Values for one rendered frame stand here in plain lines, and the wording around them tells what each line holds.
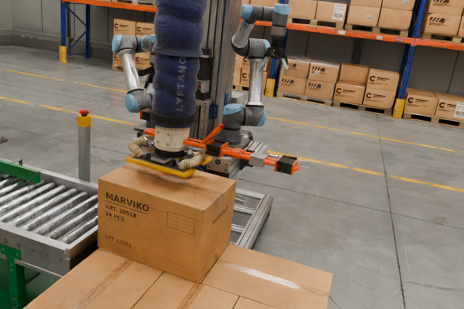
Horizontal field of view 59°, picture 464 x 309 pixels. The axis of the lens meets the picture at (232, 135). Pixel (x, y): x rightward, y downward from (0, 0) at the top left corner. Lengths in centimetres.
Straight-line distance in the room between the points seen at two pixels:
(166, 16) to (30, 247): 138
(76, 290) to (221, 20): 167
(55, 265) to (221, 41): 157
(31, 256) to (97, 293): 54
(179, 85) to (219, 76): 75
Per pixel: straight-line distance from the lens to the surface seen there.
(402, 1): 895
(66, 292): 210
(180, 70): 190
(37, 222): 265
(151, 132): 212
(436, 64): 1040
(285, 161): 186
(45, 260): 241
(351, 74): 947
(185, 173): 195
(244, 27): 229
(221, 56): 261
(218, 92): 264
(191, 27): 188
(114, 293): 206
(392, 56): 1028
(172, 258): 211
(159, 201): 201
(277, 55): 212
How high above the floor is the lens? 184
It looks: 18 degrees down
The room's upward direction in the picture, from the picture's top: 6 degrees clockwise
